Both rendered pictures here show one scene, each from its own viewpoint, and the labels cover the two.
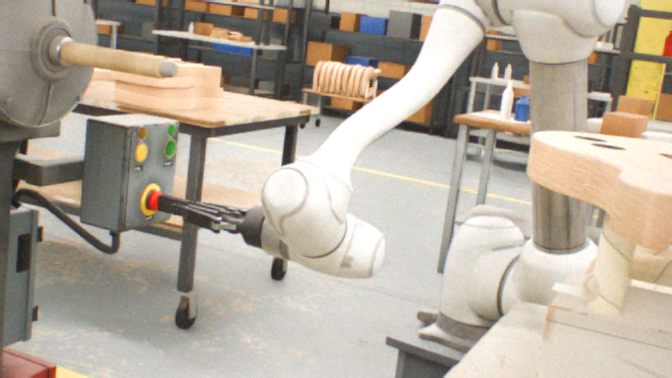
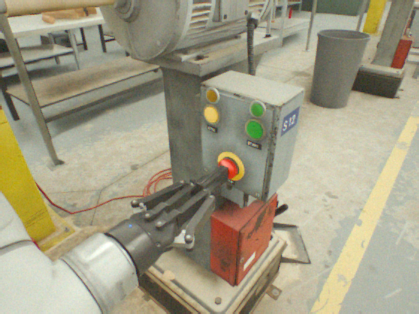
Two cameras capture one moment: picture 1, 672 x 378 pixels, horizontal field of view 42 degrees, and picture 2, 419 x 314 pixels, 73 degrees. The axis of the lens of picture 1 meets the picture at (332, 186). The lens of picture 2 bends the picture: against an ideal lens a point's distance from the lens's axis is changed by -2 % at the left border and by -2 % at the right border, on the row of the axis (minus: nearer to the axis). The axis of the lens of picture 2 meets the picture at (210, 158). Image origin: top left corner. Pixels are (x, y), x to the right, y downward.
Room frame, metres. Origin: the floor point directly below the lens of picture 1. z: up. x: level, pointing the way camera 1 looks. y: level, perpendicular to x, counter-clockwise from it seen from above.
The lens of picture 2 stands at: (1.67, -0.10, 1.30)
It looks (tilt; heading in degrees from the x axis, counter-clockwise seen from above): 34 degrees down; 105
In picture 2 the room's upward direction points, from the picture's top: straight up
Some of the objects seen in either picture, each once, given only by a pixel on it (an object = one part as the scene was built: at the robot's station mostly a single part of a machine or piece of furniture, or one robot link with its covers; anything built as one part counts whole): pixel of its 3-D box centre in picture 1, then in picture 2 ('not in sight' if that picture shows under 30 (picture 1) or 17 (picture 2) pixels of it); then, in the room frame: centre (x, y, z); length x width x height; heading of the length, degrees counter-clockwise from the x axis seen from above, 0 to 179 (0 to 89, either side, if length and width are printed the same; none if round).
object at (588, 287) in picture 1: (600, 278); not in sight; (0.88, -0.29, 1.12); 0.11 x 0.03 x 0.03; 160
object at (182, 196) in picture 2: (212, 217); (172, 205); (1.53, 0.21, 0.97); 0.11 x 0.01 x 0.04; 68
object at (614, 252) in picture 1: (612, 264); not in sight; (0.84, -0.28, 1.15); 0.03 x 0.03 x 0.09
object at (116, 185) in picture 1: (92, 180); (253, 130); (1.62, 0.46, 0.99); 0.24 x 0.21 x 0.26; 66
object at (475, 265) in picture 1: (486, 268); not in sight; (1.81, -0.35, 0.87); 0.18 x 0.16 x 0.22; 44
